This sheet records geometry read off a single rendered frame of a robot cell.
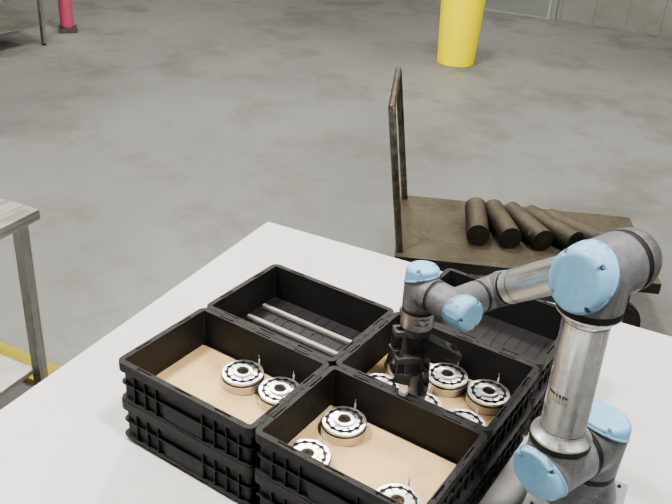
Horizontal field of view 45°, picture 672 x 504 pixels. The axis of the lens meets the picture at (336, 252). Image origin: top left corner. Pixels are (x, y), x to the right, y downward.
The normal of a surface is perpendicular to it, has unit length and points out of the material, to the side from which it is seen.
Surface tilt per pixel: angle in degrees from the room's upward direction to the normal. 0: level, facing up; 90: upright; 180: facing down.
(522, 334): 0
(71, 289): 0
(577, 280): 81
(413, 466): 0
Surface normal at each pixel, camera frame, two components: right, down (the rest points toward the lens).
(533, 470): -0.79, 0.34
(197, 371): 0.06, -0.88
